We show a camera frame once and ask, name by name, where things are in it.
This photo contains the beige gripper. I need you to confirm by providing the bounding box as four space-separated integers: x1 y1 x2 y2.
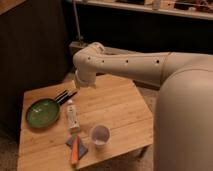
54 70 96 105

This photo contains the blue eraser block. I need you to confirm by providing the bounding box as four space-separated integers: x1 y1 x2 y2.
66 135 88 159

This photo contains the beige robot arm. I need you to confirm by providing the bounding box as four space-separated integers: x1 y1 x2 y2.
73 42 213 171

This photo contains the white plastic bottle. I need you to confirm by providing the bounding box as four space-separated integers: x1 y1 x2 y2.
66 100 80 132

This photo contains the green round plate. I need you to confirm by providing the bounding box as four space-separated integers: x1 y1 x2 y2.
25 98 60 128

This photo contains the wooden side table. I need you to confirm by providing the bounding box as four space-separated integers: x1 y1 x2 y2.
17 75 153 171

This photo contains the orange marker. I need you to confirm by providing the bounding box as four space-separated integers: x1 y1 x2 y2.
70 136 78 165

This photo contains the clear plastic cup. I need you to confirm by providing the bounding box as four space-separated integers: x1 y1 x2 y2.
90 125 110 148

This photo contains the metal stand pole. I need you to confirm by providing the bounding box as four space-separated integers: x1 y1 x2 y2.
72 0 83 45

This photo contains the cluttered wooden shelf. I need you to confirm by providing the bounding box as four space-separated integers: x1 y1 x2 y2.
67 0 213 21

